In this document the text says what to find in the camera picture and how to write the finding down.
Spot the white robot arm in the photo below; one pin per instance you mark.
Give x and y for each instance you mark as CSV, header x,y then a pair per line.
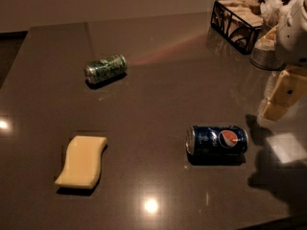
x,y
299,7

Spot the crumpled white plastic bag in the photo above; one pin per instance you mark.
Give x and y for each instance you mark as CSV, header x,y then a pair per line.
x,y
273,10

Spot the round metal container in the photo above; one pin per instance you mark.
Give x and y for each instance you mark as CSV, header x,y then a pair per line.
x,y
263,52

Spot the black wire napkin basket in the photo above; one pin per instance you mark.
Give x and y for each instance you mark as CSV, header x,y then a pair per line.
x,y
237,21

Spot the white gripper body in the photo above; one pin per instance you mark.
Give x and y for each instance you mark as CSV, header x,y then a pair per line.
x,y
294,38

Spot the green soda can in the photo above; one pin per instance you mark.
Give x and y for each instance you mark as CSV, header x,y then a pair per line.
x,y
105,69

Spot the yellow curved sponge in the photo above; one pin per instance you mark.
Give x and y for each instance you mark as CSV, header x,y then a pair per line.
x,y
82,166

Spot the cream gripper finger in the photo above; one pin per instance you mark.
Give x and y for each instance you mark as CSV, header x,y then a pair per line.
x,y
269,103
289,87

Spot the blue pepsi can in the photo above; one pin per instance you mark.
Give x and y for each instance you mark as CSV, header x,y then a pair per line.
x,y
216,140

